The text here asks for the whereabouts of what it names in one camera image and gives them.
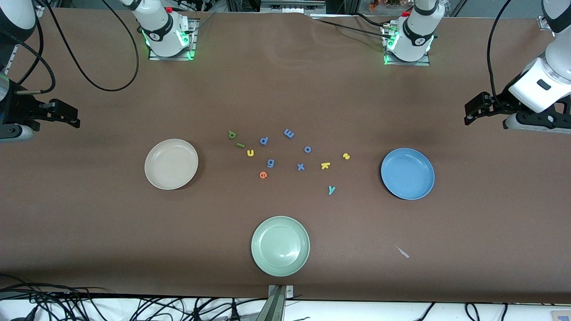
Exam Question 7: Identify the blue plate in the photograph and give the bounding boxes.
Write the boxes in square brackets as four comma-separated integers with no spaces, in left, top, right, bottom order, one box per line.
[381,148,435,200]

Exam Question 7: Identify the beige brown plate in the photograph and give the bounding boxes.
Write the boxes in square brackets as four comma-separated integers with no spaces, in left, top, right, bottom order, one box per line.
[144,139,199,190]

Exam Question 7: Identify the brown table cover sheet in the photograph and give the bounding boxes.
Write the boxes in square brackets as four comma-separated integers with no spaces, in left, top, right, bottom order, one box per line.
[0,8,571,305]

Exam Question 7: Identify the pale green plate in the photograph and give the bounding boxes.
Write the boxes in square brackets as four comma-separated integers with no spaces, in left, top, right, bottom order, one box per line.
[251,216,310,277]

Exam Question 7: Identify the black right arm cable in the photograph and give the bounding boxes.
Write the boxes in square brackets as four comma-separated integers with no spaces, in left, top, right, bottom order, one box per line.
[0,0,140,95]

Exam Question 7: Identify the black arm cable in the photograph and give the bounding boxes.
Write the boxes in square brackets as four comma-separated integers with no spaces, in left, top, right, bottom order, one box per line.
[0,0,140,95]
[487,0,513,103]

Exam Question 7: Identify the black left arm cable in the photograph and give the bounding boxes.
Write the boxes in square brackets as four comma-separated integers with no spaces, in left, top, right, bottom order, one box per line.
[487,0,513,103]

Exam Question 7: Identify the black base cable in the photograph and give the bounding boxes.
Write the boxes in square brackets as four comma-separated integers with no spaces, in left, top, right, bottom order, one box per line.
[310,12,395,41]

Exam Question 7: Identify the grey base cable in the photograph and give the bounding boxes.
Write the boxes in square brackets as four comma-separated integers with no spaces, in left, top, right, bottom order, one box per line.
[190,12,216,35]

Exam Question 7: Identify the tangled black cables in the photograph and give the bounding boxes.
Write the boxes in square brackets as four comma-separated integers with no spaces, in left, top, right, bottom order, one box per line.
[0,274,268,321]

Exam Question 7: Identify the aluminium background frame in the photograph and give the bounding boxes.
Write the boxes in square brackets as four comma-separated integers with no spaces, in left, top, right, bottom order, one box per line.
[260,0,327,15]

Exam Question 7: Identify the aluminium extrusion post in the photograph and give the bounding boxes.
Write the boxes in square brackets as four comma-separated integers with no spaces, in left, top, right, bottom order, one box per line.
[255,284,295,321]

